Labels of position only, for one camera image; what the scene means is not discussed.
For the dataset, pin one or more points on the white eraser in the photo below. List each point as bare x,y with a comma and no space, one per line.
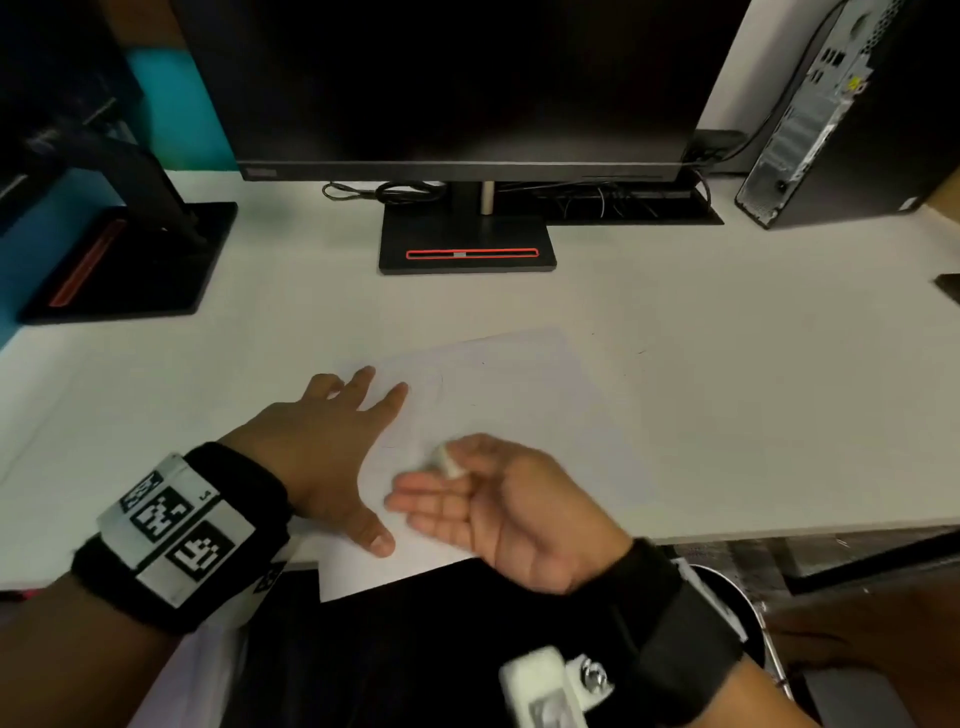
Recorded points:
448,461

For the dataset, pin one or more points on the person's right hand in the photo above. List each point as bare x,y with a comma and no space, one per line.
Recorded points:
536,517

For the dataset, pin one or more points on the black wristband with marker tags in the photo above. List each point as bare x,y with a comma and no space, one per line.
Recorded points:
180,536

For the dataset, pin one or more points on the black flat object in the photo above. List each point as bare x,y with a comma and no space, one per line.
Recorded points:
949,289

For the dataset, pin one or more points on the black monitor stand red slot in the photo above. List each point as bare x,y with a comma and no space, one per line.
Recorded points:
465,240

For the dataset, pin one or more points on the plain black wristband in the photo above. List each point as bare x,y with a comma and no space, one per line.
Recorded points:
667,637

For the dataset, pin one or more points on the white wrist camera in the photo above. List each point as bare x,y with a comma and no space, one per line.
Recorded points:
547,690

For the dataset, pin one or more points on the angled black monitor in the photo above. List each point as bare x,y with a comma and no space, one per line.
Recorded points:
52,90

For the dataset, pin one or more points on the person's right thumb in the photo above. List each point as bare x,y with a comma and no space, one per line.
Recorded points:
487,450

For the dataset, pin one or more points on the person's left hand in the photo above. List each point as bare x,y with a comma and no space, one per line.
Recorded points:
311,442

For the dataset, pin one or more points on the black computer monitor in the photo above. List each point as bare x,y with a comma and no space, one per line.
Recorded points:
465,75

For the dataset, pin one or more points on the black stand with red stripe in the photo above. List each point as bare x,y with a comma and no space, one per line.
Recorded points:
135,247

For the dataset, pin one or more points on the metal chair frame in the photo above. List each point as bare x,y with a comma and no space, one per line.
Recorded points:
750,600

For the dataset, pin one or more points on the person's left forearm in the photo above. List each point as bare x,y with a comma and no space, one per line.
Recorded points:
71,667

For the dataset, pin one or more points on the black power adapter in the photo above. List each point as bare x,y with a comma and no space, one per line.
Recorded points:
712,145

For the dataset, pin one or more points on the person's black clothing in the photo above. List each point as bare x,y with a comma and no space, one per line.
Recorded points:
405,652

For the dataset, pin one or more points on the black desktop computer tower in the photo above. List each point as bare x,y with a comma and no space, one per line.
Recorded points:
877,112

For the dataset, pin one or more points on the person's left middle finger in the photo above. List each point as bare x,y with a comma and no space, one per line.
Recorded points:
360,386

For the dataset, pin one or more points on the person's left thumb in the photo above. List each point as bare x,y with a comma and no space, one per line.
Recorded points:
373,534

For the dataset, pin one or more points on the white paper sheet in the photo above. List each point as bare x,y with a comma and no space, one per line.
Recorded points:
495,397

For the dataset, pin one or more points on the person's right forearm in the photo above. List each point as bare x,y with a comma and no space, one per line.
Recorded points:
750,701

